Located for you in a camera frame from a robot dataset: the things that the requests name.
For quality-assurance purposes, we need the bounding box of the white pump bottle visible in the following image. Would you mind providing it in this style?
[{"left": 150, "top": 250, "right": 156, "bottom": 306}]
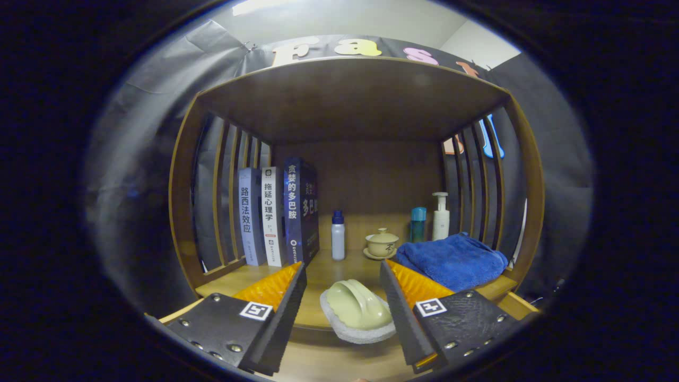
[{"left": 431, "top": 192, "right": 450, "bottom": 241}]

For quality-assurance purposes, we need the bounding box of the wooden cabinet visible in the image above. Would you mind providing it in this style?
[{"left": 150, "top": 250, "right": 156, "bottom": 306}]
[{"left": 168, "top": 56, "right": 546, "bottom": 324}]

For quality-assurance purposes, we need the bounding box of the white bottle with blue cap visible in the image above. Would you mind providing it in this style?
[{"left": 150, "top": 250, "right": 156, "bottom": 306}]
[{"left": 332, "top": 210, "right": 346, "bottom": 261}]

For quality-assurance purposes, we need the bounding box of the blue folded towel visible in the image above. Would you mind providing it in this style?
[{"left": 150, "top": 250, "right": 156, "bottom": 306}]
[{"left": 395, "top": 232, "right": 509, "bottom": 292}]

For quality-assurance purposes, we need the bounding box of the white book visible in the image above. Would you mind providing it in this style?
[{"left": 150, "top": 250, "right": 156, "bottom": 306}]
[{"left": 260, "top": 167, "right": 287, "bottom": 267}]

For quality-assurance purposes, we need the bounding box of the teal bottle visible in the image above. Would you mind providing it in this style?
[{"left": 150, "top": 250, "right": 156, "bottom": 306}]
[{"left": 410, "top": 207, "right": 427, "bottom": 244}]

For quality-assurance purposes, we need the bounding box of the dark blue book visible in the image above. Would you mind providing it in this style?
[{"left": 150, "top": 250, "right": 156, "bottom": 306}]
[{"left": 283, "top": 157, "right": 320, "bottom": 265}]

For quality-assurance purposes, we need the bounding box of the wooden countertop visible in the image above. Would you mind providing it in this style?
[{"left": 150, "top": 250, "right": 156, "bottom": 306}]
[{"left": 194, "top": 247, "right": 518, "bottom": 332}]

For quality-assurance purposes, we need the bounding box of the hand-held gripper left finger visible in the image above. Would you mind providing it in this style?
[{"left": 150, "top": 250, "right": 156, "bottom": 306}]
[{"left": 146, "top": 261, "right": 308, "bottom": 376}]

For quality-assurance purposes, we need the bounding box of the green scrub brush white pad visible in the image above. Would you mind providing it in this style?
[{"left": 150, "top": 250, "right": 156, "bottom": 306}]
[{"left": 319, "top": 279, "right": 397, "bottom": 344}]

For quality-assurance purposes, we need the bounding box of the black backdrop cloth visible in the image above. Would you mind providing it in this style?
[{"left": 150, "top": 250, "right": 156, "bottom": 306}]
[{"left": 85, "top": 19, "right": 595, "bottom": 319}]

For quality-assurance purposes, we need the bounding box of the wooden drawer with black knob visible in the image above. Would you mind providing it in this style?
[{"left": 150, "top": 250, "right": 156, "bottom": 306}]
[{"left": 158, "top": 292, "right": 541, "bottom": 382}]

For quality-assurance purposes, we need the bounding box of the beige lidded teacup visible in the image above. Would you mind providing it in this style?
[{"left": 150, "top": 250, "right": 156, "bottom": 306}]
[{"left": 363, "top": 228, "right": 399, "bottom": 261}]

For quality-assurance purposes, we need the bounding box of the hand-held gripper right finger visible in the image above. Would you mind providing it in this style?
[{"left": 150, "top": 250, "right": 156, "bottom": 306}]
[{"left": 379, "top": 259, "right": 541, "bottom": 374}]

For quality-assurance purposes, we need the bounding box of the light blue book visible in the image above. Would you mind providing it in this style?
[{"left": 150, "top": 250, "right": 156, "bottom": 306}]
[{"left": 238, "top": 168, "right": 267, "bottom": 266}]

